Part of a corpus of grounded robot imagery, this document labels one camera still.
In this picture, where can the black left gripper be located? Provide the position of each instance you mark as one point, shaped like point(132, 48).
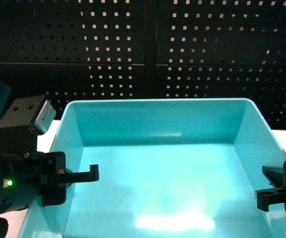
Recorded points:
point(21, 166)

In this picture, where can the teal plastic storage box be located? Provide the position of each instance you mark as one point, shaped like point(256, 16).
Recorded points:
point(183, 168)

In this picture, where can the black perforated pegboard panel right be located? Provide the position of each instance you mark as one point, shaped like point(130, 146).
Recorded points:
point(224, 49)

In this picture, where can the black perforated pegboard panel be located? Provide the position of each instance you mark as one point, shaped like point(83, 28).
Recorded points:
point(77, 49)
point(224, 49)

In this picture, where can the black perforated pegboard panel left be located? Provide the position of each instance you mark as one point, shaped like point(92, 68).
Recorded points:
point(77, 49)

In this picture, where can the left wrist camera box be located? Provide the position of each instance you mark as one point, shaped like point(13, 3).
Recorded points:
point(34, 112)

